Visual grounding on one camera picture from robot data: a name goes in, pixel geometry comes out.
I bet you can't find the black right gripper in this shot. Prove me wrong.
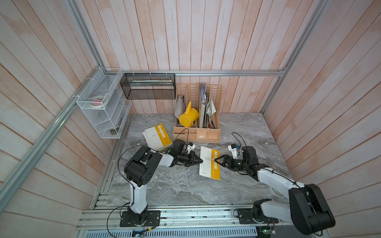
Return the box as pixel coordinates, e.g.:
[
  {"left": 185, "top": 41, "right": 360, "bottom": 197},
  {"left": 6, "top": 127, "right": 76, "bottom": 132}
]
[{"left": 215, "top": 155, "right": 249, "bottom": 172}]

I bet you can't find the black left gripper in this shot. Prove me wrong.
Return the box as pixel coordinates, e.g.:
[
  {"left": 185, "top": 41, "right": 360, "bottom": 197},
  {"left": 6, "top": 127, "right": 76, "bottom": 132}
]
[{"left": 178, "top": 151, "right": 203, "bottom": 167}]

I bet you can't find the cream lined notebook with holes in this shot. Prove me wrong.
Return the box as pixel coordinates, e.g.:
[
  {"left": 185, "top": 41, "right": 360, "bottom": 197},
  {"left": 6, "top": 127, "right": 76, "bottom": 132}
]
[{"left": 199, "top": 146, "right": 220, "bottom": 180}]

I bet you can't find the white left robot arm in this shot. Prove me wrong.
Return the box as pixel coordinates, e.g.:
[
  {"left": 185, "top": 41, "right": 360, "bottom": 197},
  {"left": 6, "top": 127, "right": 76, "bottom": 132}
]
[{"left": 124, "top": 139, "right": 203, "bottom": 215}]

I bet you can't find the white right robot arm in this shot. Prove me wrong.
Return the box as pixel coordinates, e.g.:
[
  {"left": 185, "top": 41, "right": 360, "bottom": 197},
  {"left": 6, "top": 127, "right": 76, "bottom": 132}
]
[{"left": 214, "top": 146, "right": 336, "bottom": 235}]

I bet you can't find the yellow plastic watering can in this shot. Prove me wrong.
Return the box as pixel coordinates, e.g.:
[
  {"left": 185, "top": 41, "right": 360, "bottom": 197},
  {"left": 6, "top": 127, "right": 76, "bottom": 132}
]
[{"left": 179, "top": 101, "right": 199, "bottom": 128}]

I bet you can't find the peach plastic desk organizer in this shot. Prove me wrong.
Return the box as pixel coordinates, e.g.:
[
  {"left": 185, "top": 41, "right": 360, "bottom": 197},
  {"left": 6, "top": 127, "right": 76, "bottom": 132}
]
[{"left": 173, "top": 83, "right": 222, "bottom": 144}]

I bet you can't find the illustrated book in organizer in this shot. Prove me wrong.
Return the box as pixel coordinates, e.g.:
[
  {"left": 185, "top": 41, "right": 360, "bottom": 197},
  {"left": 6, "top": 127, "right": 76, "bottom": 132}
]
[{"left": 206, "top": 97, "right": 216, "bottom": 129}]

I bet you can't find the grey folder in organizer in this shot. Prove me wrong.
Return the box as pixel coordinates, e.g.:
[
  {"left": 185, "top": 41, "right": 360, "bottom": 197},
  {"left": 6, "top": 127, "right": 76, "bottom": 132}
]
[{"left": 174, "top": 94, "right": 186, "bottom": 119}]

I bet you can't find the grey-green book in organizer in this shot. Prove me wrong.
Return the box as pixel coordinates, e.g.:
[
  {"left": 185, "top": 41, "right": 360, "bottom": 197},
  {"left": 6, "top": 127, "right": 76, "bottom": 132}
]
[{"left": 198, "top": 83, "right": 207, "bottom": 128}]

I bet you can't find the tape roll on shelf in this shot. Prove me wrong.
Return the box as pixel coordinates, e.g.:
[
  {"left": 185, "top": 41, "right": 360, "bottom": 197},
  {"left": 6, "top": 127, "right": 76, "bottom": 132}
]
[{"left": 88, "top": 95, "right": 108, "bottom": 109}]

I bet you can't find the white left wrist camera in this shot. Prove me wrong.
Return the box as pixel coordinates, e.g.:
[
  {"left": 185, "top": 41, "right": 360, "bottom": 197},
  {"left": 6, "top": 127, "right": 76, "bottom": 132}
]
[{"left": 186, "top": 142, "right": 196, "bottom": 154}]

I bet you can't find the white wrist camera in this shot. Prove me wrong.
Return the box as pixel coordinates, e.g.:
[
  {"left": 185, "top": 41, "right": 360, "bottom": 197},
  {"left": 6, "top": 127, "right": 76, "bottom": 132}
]
[
  {"left": 228, "top": 144, "right": 240, "bottom": 159},
  {"left": 186, "top": 142, "right": 196, "bottom": 154}
]

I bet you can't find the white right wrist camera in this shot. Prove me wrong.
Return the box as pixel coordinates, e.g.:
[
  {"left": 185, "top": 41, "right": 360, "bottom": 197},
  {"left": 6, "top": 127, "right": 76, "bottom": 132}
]
[{"left": 228, "top": 144, "right": 240, "bottom": 159}]

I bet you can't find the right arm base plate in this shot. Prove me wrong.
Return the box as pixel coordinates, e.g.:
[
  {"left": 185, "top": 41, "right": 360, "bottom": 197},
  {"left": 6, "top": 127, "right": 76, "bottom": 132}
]
[{"left": 233, "top": 208, "right": 279, "bottom": 225}]

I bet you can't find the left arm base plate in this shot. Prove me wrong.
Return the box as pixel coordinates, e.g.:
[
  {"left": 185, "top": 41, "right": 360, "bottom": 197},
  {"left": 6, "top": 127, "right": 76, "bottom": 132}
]
[{"left": 120, "top": 210, "right": 161, "bottom": 227}]

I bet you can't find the aluminium frame rail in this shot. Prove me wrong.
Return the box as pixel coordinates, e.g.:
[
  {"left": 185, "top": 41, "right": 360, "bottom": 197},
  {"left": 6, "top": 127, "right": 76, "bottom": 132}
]
[{"left": 108, "top": 68, "right": 285, "bottom": 77}]

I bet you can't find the black mesh wall basket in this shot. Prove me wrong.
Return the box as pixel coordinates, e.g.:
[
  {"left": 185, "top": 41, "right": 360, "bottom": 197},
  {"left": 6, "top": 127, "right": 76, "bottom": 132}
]
[{"left": 120, "top": 72, "right": 176, "bottom": 100}]

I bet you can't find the white wire wall shelf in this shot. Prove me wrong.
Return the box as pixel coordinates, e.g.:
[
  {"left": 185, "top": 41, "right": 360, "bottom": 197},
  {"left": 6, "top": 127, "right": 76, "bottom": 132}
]
[{"left": 76, "top": 67, "right": 131, "bottom": 139}]

